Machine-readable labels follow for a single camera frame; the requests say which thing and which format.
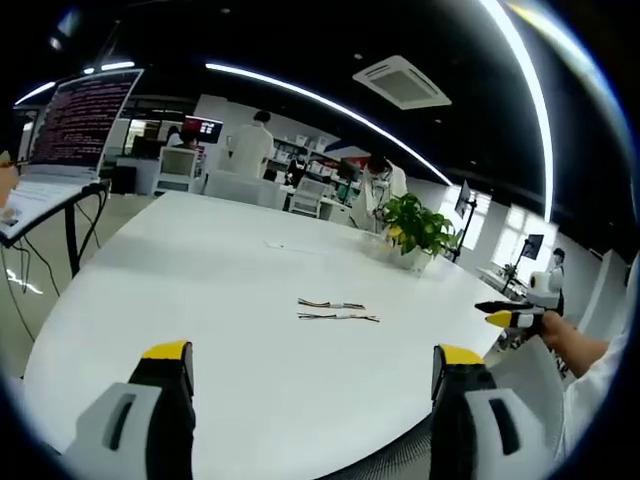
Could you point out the short ceiling light strip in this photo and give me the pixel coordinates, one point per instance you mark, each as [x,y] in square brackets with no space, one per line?
[35,92]
[118,65]

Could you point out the long ceiling light strip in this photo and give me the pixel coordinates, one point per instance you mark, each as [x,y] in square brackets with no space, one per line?
[340,107]

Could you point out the green potted plant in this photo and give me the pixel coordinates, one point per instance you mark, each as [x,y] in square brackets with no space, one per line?
[415,225]

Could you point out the ceiling air conditioner vent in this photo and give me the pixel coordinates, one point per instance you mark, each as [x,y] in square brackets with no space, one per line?
[402,81]

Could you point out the wall screen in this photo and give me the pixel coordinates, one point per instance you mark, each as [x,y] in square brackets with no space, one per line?
[202,129]

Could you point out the white plant pot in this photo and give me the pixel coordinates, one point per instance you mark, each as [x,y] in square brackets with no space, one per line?
[395,255]

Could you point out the curved ceiling light strip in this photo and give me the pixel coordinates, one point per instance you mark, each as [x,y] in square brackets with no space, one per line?
[530,95]

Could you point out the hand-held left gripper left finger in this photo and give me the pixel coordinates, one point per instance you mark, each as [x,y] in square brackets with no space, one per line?
[150,425]

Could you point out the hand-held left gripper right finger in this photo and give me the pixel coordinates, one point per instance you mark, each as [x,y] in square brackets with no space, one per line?
[470,430]

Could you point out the black laptop stand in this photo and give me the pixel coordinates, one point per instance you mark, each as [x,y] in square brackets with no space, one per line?
[72,235]

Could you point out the small white paper card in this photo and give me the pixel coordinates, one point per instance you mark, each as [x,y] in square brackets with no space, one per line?
[274,244]

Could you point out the open silver laptop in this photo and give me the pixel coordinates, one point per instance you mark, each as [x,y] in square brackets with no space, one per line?
[80,120]

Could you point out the small monitor on stand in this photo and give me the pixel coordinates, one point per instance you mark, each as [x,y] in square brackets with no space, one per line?
[534,245]

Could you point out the white office chair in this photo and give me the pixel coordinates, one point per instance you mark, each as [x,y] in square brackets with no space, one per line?
[177,170]
[311,197]

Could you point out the white storage shelf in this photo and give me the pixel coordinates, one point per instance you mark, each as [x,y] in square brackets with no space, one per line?
[310,150]

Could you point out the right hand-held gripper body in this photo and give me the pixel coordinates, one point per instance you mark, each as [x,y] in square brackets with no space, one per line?
[545,287]

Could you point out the person's right hand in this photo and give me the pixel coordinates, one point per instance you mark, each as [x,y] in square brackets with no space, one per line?
[560,330]

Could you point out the monitor on black stand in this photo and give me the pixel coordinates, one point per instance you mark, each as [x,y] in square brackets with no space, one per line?
[465,197]

